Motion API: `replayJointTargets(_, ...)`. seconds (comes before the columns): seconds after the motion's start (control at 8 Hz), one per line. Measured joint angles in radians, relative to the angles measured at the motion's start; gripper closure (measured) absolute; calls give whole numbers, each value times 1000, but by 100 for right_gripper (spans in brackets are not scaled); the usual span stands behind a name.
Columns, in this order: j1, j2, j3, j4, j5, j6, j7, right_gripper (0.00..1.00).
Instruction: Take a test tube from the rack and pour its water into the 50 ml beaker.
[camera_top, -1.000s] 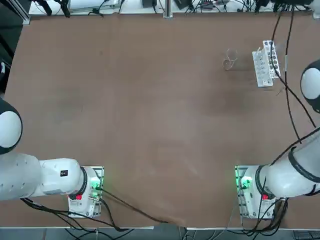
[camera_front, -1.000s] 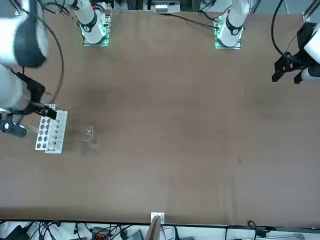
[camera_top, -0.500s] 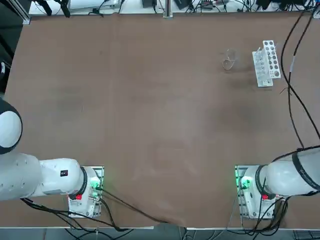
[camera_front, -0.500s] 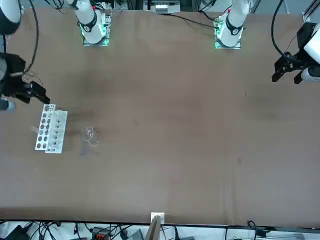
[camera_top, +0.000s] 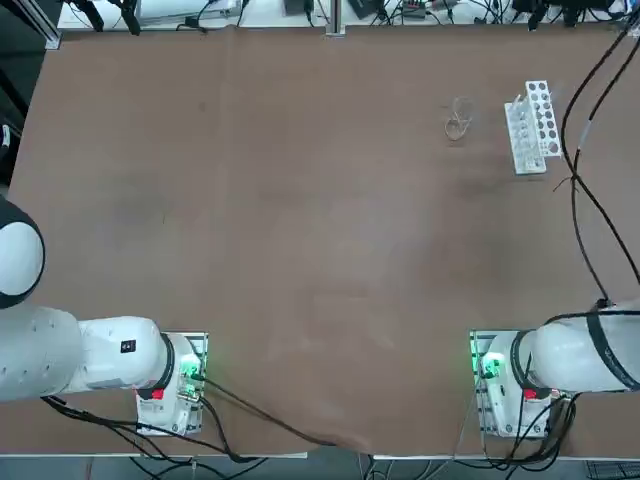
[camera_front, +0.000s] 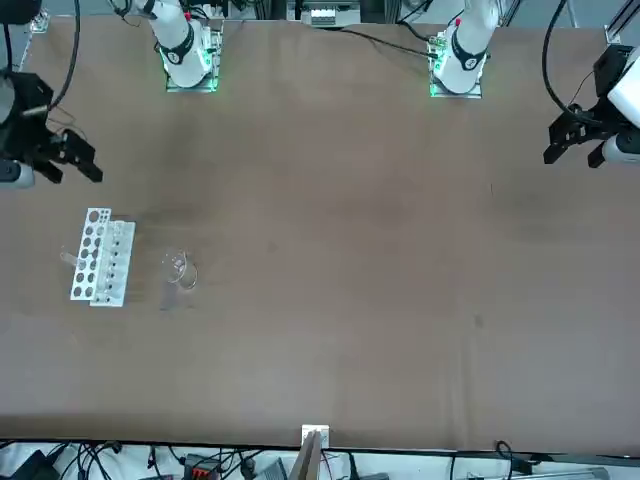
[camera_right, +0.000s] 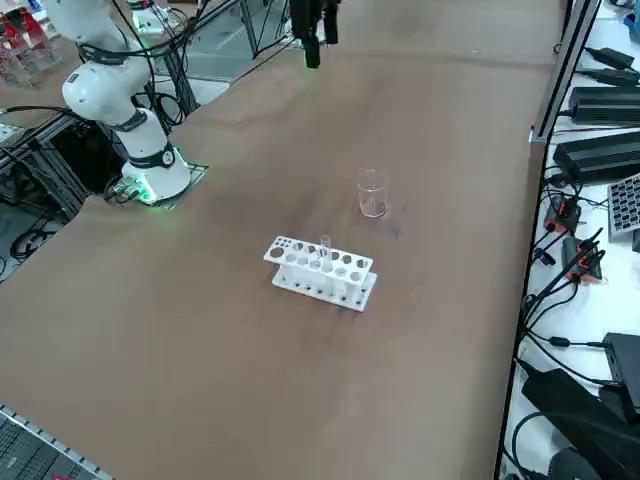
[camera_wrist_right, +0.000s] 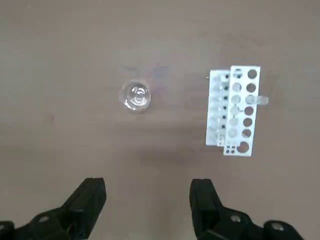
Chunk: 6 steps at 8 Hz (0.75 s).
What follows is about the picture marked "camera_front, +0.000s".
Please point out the white post bracket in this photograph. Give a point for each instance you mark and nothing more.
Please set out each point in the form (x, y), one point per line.
(322, 431)

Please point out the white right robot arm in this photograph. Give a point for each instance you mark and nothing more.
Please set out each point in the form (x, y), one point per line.
(180, 60)

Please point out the clear glass beaker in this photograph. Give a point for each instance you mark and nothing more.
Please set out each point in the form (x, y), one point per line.
(180, 280)

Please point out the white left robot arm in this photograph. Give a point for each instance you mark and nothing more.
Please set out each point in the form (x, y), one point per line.
(467, 55)

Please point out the white test tube rack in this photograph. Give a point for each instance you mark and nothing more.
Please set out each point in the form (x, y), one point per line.
(82, 280)

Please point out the upright post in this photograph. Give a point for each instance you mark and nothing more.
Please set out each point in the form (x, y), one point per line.
(306, 460)

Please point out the black plug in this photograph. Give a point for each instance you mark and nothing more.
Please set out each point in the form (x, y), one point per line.
(522, 466)

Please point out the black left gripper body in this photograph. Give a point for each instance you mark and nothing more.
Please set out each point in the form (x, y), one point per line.
(607, 70)

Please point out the aluminium rail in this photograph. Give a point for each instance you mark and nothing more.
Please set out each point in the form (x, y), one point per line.
(575, 474)

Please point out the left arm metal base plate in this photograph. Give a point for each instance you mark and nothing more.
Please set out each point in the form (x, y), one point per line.
(455, 95)

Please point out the white side table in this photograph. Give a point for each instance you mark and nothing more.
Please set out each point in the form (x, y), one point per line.
(400, 467)

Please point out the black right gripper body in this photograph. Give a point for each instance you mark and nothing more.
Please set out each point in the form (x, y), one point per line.
(32, 135)

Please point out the red black device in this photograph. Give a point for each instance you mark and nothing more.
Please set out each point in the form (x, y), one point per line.
(202, 470)

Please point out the aluminium frame profile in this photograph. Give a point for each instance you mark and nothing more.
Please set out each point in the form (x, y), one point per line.
(614, 27)

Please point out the grey power strip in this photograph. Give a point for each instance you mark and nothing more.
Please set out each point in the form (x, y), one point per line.
(325, 15)

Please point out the aluminium corner bracket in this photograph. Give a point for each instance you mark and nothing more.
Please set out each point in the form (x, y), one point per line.
(39, 24)

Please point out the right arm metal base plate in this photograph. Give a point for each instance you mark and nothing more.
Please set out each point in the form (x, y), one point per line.
(192, 90)

